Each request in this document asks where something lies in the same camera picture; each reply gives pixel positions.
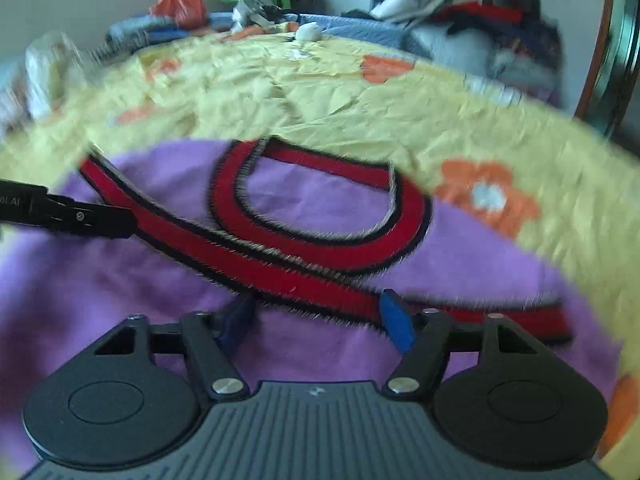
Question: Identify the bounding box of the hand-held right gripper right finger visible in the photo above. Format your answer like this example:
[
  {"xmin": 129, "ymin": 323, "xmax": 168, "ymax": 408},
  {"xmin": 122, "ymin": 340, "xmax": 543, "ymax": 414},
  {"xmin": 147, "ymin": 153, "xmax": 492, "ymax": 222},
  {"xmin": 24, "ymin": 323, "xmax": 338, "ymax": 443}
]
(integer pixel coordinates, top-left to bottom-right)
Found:
[{"xmin": 379, "ymin": 287, "xmax": 535, "ymax": 403}]

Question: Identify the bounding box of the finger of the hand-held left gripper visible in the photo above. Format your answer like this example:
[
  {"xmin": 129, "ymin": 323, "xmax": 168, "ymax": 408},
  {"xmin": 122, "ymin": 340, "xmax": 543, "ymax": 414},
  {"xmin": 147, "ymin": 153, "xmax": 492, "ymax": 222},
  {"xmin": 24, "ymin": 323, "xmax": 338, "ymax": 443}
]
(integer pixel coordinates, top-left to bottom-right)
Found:
[{"xmin": 46, "ymin": 192, "xmax": 139, "ymax": 240}]

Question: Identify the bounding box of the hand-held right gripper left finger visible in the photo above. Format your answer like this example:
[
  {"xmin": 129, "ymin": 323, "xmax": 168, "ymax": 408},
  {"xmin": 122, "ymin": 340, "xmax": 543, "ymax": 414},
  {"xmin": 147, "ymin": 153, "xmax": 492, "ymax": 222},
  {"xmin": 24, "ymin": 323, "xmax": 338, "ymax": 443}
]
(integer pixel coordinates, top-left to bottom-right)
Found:
[{"xmin": 92, "ymin": 295, "xmax": 257, "ymax": 404}]

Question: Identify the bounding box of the purple sweater with red collar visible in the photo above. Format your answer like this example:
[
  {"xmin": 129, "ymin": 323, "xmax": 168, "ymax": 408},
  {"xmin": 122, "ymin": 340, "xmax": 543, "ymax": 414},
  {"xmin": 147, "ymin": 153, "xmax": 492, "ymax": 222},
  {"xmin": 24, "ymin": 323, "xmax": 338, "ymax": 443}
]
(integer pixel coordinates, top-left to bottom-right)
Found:
[{"xmin": 0, "ymin": 135, "xmax": 626, "ymax": 477}]

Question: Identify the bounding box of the blue clothes heap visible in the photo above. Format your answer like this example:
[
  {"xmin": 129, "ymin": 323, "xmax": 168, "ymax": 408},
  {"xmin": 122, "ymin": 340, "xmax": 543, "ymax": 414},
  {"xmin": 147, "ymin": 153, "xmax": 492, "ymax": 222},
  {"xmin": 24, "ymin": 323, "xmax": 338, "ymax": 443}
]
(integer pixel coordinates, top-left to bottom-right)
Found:
[{"xmin": 105, "ymin": 15, "xmax": 191, "ymax": 43}]

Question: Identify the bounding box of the pile of clothes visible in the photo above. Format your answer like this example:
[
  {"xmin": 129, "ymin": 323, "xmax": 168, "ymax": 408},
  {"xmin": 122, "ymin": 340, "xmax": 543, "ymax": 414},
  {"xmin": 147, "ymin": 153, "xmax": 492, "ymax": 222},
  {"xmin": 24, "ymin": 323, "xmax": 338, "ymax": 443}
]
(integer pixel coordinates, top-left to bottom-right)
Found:
[{"xmin": 345, "ymin": 0, "xmax": 563, "ymax": 106}]

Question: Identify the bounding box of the white knit cloth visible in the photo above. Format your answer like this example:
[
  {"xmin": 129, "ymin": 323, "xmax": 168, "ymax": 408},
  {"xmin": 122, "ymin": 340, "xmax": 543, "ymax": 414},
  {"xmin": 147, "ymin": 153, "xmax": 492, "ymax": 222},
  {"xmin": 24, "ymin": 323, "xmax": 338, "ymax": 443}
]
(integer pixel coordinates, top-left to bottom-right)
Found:
[{"xmin": 22, "ymin": 32, "xmax": 88, "ymax": 116}]

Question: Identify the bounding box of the yellow floral bed sheet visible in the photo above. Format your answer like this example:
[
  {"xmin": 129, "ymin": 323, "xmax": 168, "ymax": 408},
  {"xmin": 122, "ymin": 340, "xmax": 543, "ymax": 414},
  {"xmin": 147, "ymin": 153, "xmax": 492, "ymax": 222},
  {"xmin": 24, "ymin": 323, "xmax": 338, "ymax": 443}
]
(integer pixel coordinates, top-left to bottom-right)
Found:
[{"xmin": 0, "ymin": 30, "xmax": 640, "ymax": 480}]

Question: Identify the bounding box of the orange plastic bag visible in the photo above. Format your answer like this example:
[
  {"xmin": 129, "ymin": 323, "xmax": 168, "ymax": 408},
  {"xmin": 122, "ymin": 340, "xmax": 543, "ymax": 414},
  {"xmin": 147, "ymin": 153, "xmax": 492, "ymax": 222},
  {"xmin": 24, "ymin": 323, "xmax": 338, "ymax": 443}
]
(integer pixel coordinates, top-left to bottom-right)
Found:
[{"xmin": 150, "ymin": 0, "xmax": 208, "ymax": 28}]

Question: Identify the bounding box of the blue quilt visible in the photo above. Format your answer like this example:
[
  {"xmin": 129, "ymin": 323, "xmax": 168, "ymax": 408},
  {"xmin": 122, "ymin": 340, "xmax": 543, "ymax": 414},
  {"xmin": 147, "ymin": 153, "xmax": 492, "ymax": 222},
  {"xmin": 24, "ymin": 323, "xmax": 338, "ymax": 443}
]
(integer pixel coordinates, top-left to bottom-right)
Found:
[{"xmin": 207, "ymin": 10, "xmax": 416, "ymax": 51}]

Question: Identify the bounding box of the wooden door frame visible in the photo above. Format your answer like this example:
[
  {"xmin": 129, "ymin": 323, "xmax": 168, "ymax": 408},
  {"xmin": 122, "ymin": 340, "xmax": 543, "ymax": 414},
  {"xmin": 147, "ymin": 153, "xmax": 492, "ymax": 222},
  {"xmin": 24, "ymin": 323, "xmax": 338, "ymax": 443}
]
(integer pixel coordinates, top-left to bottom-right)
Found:
[{"xmin": 575, "ymin": 0, "xmax": 640, "ymax": 141}]

